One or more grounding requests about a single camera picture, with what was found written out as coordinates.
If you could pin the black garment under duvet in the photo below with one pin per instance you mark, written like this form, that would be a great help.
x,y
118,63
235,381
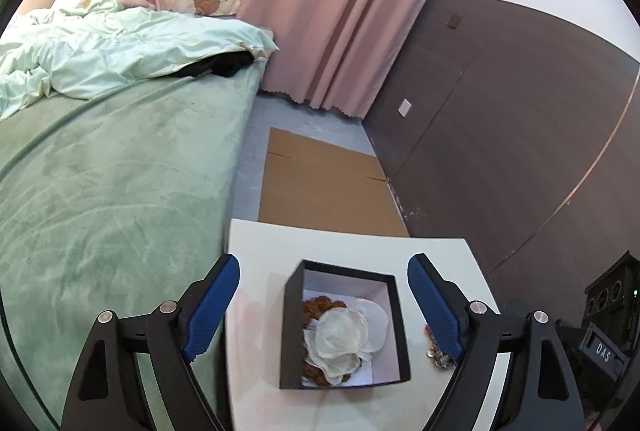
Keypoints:
x,y
224,64

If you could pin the cartoon print pillow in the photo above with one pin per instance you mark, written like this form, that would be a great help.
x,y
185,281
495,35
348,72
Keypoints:
x,y
209,8

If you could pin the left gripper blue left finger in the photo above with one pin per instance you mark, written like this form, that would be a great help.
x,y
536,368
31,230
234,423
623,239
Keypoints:
x,y
106,392

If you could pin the black square jewelry box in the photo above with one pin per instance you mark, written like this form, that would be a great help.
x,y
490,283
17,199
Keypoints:
x,y
311,279

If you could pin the pile of mixed jewelry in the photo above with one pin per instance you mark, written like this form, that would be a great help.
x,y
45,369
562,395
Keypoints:
x,y
440,359

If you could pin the white square side table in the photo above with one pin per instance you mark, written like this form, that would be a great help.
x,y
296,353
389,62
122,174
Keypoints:
x,y
268,256

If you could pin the pale green crumpled duvet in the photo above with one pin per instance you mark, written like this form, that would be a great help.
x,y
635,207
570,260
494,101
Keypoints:
x,y
84,48

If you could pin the white wall socket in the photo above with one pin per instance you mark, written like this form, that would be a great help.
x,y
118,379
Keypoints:
x,y
404,108

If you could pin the green bed sheet mattress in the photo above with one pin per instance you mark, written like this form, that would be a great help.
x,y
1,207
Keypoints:
x,y
115,203

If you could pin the flattened brown cardboard sheet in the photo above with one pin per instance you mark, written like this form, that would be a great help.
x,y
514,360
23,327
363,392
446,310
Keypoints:
x,y
315,185

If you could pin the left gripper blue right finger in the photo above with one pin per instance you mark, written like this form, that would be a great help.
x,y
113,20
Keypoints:
x,y
539,392

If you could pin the dark wall switch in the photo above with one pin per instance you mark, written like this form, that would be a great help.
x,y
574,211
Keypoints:
x,y
454,21

